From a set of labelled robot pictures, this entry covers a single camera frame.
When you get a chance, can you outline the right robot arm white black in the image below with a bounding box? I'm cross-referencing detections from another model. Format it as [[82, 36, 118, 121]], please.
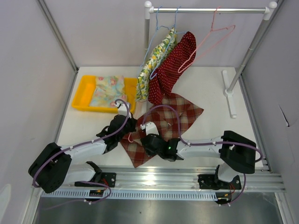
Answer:
[[141, 131, 256, 183]]

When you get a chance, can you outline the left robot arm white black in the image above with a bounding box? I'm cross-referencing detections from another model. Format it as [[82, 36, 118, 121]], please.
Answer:
[[28, 115, 137, 193]]

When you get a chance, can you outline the red polka dot skirt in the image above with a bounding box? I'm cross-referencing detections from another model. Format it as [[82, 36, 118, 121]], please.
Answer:
[[148, 32, 197, 105]]

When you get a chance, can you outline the lemon print skirt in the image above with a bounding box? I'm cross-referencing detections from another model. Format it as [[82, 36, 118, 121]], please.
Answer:
[[135, 28, 177, 101]]

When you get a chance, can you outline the pastel floral cloth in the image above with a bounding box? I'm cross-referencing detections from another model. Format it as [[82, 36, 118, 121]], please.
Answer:
[[89, 76, 127, 108]]

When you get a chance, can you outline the yellow plastic tray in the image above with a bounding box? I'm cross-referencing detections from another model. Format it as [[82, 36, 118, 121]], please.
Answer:
[[71, 75, 137, 113]]

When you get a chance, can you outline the metal clothes rack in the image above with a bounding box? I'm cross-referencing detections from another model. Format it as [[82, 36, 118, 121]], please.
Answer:
[[144, 1, 278, 119]]

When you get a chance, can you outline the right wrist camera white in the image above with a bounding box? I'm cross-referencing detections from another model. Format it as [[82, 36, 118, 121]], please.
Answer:
[[140, 122, 159, 135]]

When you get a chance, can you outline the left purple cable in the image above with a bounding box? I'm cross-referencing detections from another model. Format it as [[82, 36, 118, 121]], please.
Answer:
[[32, 99, 131, 189]]

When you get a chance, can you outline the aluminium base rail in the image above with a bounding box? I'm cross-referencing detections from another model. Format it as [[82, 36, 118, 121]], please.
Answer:
[[32, 167, 286, 194]]

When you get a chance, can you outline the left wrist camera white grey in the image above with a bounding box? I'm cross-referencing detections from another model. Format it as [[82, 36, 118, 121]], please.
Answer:
[[116, 101, 130, 116]]

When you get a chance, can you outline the slotted cable duct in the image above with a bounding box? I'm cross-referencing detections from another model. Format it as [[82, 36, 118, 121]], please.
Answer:
[[41, 189, 217, 201]]

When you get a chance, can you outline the blue wire hanger right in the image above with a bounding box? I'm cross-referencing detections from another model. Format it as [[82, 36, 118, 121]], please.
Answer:
[[149, 6, 187, 80]]

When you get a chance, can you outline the blue wire hanger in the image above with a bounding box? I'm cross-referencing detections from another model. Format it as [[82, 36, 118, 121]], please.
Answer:
[[139, 1, 180, 72], [149, 6, 187, 80]]

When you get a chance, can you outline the blue wire hanger left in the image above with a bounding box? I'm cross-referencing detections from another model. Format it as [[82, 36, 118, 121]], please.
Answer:
[[139, 1, 180, 72]]

